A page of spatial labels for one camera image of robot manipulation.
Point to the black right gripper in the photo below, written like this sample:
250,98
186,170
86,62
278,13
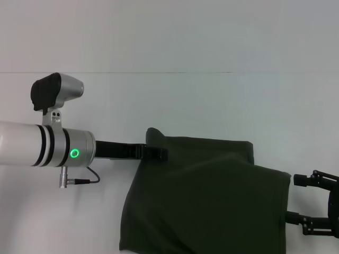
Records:
334,206

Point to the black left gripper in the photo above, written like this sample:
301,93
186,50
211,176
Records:
119,150

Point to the dark green shirt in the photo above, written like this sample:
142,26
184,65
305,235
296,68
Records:
201,195

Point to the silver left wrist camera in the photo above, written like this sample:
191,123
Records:
53,92

